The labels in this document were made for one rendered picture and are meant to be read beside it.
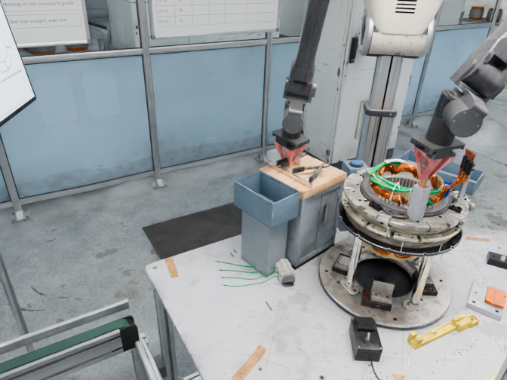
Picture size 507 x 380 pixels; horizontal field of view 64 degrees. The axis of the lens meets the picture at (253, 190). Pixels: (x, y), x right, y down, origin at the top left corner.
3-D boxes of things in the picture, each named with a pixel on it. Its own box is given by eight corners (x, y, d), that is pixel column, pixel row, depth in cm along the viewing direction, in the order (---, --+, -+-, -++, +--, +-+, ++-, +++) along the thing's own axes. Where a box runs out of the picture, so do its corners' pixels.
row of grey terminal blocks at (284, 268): (296, 286, 122) (297, 274, 120) (281, 288, 121) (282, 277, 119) (286, 264, 131) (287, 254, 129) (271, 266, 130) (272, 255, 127)
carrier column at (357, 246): (348, 291, 118) (361, 233, 108) (342, 286, 120) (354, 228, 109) (354, 288, 119) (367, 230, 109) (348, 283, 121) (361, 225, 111)
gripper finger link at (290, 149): (288, 172, 123) (292, 145, 118) (272, 162, 127) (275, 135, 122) (304, 165, 127) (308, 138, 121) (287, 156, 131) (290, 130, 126)
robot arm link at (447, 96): (468, 87, 85) (440, 83, 85) (478, 98, 79) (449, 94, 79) (456, 117, 88) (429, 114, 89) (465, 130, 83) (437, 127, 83)
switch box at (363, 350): (354, 360, 100) (357, 345, 97) (348, 329, 109) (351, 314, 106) (379, 362, 100) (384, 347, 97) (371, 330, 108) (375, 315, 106)
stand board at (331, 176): (302, 200, 115) (303, 193, 114) (258, 175, 127) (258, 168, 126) (346, 179, 127) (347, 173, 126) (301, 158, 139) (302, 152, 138)
